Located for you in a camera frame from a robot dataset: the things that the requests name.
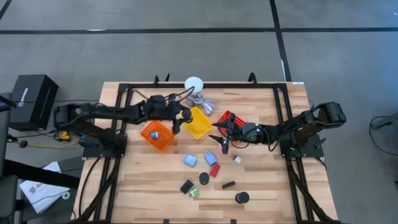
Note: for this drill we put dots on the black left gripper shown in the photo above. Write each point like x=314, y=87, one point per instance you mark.
x=158, y=107

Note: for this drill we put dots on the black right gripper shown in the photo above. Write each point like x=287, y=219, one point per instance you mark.
x=248, y=132

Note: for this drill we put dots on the black lidded round container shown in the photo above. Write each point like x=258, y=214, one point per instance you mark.
x=204, y=178
x=242, y=197
x=186, y=114

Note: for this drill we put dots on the small pink container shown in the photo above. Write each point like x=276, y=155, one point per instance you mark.
x=219, y=149

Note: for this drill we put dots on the small red box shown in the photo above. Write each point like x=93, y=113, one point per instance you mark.
x=214, y=170

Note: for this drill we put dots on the light blue wall charger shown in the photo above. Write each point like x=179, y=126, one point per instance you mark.
x=211, y=158
x=190, y=160

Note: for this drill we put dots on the black rectangular bar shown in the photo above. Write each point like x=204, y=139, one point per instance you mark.
x=228, y=184

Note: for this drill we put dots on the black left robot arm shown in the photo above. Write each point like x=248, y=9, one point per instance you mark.
x=118, y=112

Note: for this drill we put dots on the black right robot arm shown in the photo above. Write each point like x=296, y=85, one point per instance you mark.
x=329, y=113

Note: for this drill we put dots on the yellow plastic basket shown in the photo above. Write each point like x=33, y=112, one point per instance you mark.
x=200, y=124

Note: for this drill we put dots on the red plastic basket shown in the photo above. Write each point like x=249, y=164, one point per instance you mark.
x=239, y=119

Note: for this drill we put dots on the white power adapter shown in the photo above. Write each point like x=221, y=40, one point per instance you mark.
x=208, y=108

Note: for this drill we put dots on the small white silver box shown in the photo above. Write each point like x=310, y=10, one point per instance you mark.
x=237, y=159

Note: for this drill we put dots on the orange plastic basket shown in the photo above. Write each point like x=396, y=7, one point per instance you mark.
x=161, y=141

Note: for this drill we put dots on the small blue white item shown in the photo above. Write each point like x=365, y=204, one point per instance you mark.
x=154, y=135

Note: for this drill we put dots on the small black flat box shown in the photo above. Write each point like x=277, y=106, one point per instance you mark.
x=186, y=186

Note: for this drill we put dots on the small green white item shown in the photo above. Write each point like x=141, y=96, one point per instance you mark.
x=195, y=193

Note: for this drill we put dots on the white label sticker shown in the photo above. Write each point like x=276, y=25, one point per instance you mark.
x=298, y=83

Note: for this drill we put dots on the yellow plug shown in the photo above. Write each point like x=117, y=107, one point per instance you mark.
x=64, y=136

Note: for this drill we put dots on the white tape roll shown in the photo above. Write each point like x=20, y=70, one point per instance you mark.
x=62, y=196

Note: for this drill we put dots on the black cardboard box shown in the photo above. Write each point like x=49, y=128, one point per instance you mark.
x=31, y=102

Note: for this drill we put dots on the black desk bar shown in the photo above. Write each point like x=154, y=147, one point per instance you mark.
x=37, y=174

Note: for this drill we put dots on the grey stand foot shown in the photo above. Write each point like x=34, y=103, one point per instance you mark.
x=385, y=122

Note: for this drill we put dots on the black round plug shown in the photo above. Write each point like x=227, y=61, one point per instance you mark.
x=23, y=144

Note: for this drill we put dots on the white paper sheets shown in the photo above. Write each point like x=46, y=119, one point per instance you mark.
x=40, y=196

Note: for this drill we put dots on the dark grey desk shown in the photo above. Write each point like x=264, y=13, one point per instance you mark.
x=4, y=130

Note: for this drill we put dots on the black frame clamp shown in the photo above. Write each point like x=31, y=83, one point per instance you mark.
x=252, y=74
x=167, y=78
x=157, y=80

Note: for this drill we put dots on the black metal table frame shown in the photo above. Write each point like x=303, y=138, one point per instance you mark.
x=217, y=85

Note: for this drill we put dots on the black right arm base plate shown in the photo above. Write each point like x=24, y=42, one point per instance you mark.
x=311, y=152

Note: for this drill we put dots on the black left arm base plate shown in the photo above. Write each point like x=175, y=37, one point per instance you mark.
x=93, y=152

